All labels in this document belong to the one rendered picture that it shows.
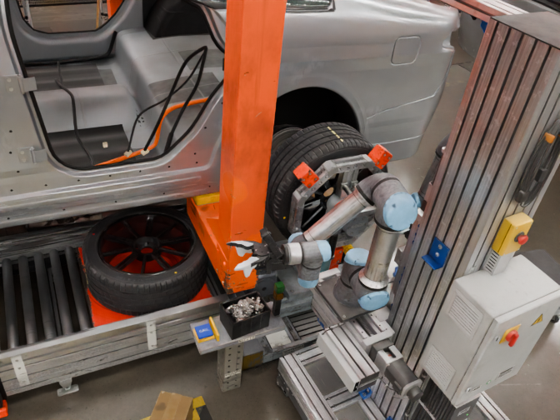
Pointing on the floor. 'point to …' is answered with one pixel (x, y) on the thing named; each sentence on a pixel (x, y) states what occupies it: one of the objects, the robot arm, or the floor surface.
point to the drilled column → (230, 367)
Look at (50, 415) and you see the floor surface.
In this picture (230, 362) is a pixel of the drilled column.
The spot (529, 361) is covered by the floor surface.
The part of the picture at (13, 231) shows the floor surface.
